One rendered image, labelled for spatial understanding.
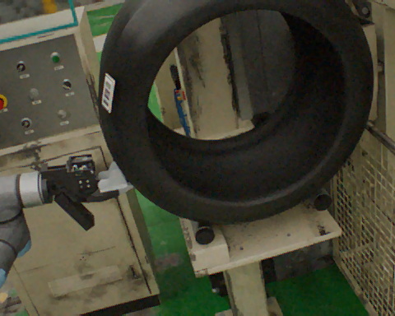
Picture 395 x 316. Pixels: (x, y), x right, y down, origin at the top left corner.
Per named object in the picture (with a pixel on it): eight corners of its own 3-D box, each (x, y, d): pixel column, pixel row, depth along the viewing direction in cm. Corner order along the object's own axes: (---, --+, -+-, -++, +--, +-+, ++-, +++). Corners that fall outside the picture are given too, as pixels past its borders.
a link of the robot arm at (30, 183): (25, 214, 95) (30, 193, 103) (47, 211, 96) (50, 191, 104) (17, 184, 92) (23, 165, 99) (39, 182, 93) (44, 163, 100)
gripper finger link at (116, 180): (137, 169, 99) (95, 174, 97) (141, 192, 101) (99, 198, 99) (137, 162, 102) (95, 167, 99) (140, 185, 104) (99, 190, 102)
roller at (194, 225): (172, 169, 134) (174, 155, 132) (188, 169, 135) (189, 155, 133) (194, 246, 103) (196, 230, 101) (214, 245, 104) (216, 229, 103)
